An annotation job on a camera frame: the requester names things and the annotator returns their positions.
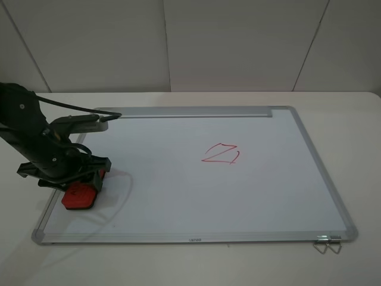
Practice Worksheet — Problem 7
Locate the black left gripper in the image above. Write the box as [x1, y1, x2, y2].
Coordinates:
[16, 139, 111, 191]

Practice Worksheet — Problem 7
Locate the red whiteboard eraser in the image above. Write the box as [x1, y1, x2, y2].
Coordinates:
[61, 171, 106, 210]

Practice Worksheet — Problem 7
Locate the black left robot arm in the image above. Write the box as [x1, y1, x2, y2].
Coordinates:
[1, 83, 111, 192]

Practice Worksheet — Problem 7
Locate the silver framed whiteboard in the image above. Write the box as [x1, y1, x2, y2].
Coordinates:
[32, 106, 358, 244]

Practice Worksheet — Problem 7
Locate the silver marker tray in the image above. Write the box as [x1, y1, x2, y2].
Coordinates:
[98, 106, 273, 119]

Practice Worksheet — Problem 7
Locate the left metal hanging clip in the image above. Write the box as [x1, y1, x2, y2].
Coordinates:
[313, 235, 329, 254]

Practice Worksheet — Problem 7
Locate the metal hanging clip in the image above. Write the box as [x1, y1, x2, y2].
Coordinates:
[326, 235, 342, 254]
[313, 235, 329, 254]

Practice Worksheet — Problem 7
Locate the right metal hanging clip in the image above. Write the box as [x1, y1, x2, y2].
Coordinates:
[326, 235, 342, 254]

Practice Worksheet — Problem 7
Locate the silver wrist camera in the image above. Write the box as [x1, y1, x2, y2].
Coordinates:
[50, 114, 108, 136]

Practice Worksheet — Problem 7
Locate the black camera cable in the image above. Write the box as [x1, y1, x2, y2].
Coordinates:
[28, 89, 123, 123]

